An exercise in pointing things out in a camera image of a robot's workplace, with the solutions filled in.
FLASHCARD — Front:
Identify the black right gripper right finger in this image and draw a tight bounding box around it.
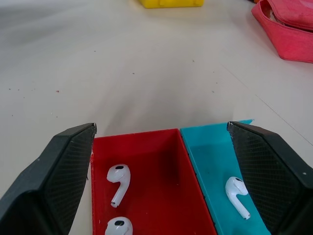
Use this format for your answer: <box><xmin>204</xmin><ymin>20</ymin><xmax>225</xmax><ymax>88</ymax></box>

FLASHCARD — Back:
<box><xmin>226</xmin><ymin>121</ymin><xmax>313</xmax><ymax>235</ymax></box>

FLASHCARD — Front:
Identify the white earbud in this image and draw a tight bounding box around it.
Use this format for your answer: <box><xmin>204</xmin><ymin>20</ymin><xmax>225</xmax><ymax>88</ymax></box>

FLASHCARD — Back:
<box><xmin>224</xmin><ymin>176</ymin><xmax>251</xmax><ymax>220</ymax></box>
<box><xmin>107</xmin><ymin>164</ymin><xmax>131</xmax><ymax>208</ymax></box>
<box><xmin>104</xmin><ymin>216</ymin><xmax>134</xmax><ymax>235</ymax></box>

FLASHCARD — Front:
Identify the yellow plastic bin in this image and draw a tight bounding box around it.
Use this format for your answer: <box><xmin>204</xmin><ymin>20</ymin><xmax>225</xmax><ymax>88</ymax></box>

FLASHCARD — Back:
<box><xmin>135</xmin><ymin>0</ymin><xmax>205</xmax><ymax>9</ymax></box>

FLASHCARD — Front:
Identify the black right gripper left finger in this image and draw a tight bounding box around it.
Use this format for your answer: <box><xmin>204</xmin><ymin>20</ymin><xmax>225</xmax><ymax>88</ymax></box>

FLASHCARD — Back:
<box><xmin>0</xmin><ymin>123</ymin><xmax>98</xmax><ymax>235</ymax></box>

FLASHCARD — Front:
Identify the pink fabric zip pouch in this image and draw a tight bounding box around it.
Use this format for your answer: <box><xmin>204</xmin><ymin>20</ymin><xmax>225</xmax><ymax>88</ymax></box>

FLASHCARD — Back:
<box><xmin>251</xmin><ymin>0</ymin><xmax>313</xmax><ymax>64</ymax></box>

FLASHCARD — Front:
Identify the red plastic tray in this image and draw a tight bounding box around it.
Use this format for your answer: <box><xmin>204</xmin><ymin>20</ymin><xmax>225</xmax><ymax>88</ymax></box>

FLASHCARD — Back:
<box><xmin>90</xmin><ymin>128</ymin><xmax>218</xmax><ymax>235</ymax></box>

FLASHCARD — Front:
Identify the teal plastic tray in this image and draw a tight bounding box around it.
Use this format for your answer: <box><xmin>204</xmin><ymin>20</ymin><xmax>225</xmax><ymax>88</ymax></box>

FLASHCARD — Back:
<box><xmin>180</xmin><ymin>119</ymin><xmax>272</xmax><ymax>235</ymax></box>

